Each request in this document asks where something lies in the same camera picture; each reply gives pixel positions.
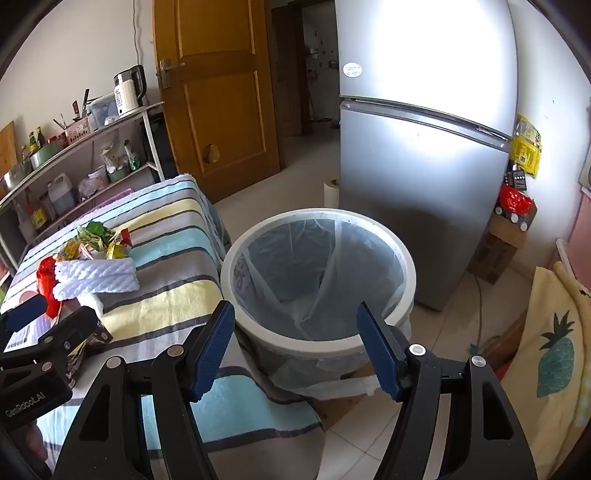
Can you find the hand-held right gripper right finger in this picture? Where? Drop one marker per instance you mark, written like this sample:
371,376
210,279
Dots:
378,355

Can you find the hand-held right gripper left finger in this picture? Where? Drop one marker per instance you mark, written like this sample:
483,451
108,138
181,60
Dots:
214,355

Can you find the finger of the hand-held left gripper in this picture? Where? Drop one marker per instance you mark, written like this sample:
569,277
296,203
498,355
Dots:
25,314
74,327

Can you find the dark snack packet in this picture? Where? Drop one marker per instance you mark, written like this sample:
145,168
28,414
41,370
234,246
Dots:
98,337

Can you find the small white foam piece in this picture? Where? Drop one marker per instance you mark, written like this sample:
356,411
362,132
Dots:
92,304

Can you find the white foam net sleeve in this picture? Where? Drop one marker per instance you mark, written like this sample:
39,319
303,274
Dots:
101,272
69,290

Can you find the red plastic bag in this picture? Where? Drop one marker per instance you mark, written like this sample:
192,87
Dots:
46,272

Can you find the white round trash bin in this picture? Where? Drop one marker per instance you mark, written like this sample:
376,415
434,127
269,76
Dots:
323,341

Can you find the clear bin liner bag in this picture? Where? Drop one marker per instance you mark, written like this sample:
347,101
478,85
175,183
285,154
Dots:
300,277

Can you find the person's left hand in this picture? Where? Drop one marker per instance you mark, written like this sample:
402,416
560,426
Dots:
33,441

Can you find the white paper leaflet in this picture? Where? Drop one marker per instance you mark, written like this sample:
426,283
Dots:
23,334

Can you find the flat cardboard sheet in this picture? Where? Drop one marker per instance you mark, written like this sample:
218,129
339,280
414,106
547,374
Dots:
341,406

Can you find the orange yellow snack packet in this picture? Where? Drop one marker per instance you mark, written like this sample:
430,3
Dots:
69,251

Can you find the sauce bottle yellow label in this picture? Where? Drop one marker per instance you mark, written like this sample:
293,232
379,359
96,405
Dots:
38,214

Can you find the red yellow snack wrapper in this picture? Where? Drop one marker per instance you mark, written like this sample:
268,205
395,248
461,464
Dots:
123,237

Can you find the striped tablecloth table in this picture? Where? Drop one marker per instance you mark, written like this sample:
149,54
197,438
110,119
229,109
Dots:
171,258

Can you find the clear plastic oil jug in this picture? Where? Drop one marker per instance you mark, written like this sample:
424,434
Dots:
62,196

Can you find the brown wooden board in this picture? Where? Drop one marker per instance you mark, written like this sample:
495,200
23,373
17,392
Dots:
505,341

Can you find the pink plastic tray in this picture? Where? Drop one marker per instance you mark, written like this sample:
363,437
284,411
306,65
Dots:
115,197

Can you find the steel bowl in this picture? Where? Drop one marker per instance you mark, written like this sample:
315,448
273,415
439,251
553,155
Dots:
17,175

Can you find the clear bag with jar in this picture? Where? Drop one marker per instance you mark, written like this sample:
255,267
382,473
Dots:
92,184

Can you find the cardboard box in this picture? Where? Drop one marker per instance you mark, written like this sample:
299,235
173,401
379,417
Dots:
494,254

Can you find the small green bowl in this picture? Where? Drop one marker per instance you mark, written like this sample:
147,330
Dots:
119,174

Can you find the green pot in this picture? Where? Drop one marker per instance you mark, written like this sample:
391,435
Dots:
46,154

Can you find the white paper roll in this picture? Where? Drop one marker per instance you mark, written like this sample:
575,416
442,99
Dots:
331,196

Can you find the wooden cutting board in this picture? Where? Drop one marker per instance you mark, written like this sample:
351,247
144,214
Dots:
8,147

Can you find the pineapple print cloth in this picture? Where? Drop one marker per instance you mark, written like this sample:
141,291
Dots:
545,392

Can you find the silver refrigerator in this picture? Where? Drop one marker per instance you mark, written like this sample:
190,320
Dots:
415,184

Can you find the dark sauce bottles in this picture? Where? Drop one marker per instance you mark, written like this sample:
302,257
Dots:
36,138

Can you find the crumpled white food bag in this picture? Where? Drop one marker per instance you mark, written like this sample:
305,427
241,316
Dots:
113,154

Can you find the green food packet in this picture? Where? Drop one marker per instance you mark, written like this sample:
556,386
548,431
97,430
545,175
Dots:
132,154

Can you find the pink utensil basket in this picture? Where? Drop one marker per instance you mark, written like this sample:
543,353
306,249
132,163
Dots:
77,133

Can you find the black appliance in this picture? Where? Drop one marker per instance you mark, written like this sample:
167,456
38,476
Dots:
164,147

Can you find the white metal shelf rack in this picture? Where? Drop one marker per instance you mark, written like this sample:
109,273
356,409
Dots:
151,138

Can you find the red bag on box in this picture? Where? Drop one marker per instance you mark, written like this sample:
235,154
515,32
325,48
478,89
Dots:
515,201

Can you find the clear plastic storage box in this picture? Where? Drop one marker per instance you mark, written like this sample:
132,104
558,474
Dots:
104,113

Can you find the pink board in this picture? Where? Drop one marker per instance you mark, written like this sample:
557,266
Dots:
577,240

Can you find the brown wooden door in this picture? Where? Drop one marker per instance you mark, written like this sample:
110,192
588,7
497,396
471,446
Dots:
221,115

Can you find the white electric kettle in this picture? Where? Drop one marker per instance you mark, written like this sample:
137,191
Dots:
128,92

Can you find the yellow hanging packet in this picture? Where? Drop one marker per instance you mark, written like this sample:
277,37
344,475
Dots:
526,147

